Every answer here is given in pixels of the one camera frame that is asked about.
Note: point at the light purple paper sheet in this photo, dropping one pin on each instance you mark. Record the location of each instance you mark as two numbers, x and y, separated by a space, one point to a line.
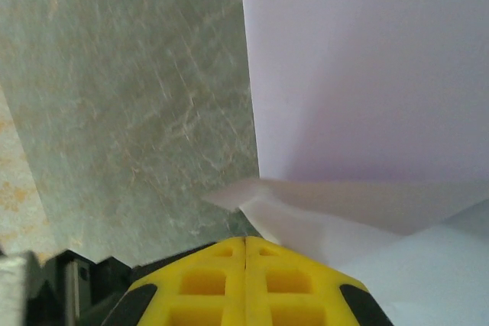
363 74

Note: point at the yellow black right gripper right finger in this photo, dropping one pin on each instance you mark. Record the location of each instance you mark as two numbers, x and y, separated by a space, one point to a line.
282 303

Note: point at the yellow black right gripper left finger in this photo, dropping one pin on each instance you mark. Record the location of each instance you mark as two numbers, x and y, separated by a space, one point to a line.
214 303

